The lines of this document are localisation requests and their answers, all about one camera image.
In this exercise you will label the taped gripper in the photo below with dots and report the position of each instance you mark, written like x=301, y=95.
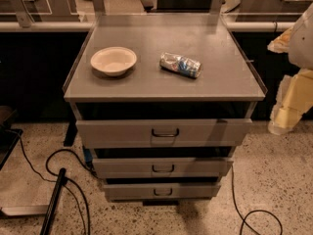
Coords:
x=302, y=44

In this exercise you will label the grey drawer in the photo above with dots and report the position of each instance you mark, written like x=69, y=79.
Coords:
x=160, y=191
x=149, y=133
x=161, y=167

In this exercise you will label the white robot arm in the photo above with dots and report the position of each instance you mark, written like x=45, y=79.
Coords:
x=304, y=25

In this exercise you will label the grey drawer cabinet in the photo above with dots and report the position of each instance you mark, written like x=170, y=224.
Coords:
x=227, y=86

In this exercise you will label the crushed silver blue can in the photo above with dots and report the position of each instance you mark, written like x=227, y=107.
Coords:
x=180, y=64

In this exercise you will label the white paper bowl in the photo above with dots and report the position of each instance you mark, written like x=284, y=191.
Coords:
x=113, y=61

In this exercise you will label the black bar on floor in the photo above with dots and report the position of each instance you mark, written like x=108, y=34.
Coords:
x=48, y=220

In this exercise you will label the black tray left edge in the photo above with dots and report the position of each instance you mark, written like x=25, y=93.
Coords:
x=8, y=140

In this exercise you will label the white horizontal rail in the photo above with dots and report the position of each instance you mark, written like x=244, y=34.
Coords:
x=81, y=27

